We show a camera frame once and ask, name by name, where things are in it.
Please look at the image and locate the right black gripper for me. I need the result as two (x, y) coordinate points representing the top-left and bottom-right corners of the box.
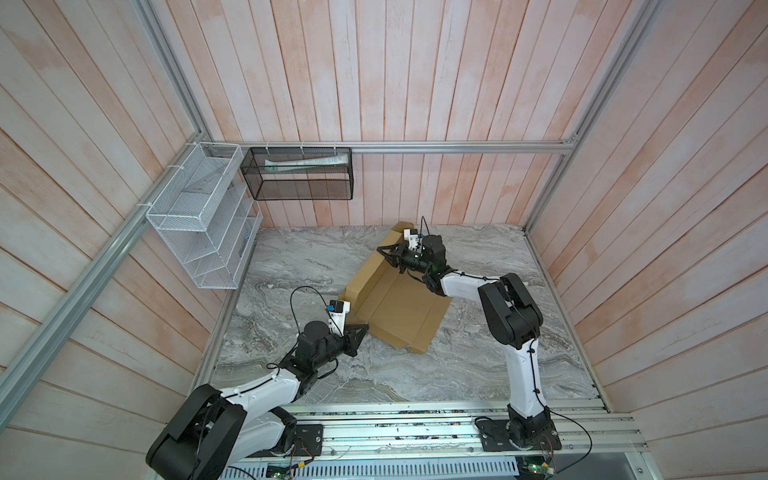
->
(378, 242), (432, 277)

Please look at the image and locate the aluminium frame rail front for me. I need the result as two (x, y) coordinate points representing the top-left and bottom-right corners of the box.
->
(285, 399), (649, 460)

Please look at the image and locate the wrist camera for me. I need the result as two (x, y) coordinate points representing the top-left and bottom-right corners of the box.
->
(403, 229), (422, 251)
(327, 300), (351, 336)

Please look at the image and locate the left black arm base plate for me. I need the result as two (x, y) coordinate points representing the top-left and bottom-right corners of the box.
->
(248, 423), (324, 458)

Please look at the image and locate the white paper in basket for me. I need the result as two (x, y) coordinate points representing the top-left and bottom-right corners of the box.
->
(263, 154), (350, 174)

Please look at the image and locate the black wire mesh basket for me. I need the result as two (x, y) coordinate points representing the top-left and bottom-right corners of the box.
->
(240, 146), (355, 201)

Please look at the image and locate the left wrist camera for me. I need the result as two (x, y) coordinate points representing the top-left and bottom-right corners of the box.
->
(327, 300), (351, 336)

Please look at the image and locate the white wire mesh shelf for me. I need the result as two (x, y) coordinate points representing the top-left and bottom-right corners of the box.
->
(146, 142), (263, 290)

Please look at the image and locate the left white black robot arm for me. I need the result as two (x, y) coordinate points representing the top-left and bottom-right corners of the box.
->
(145, 321), (369, 479)

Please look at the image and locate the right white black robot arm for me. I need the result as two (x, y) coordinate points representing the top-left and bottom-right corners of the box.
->
(377, 229), (553, 450)

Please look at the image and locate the brown cardboard box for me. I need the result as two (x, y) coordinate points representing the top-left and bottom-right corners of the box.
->
(341, 252), (451, 354)

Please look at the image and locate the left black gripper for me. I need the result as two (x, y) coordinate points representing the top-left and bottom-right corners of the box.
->
(313, 323), (370, 369)

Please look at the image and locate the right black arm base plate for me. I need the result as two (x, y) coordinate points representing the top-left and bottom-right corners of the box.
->
(473, 416), (562, 452)

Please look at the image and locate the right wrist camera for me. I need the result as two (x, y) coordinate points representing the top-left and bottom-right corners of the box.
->
(403, 229), (422, 251)

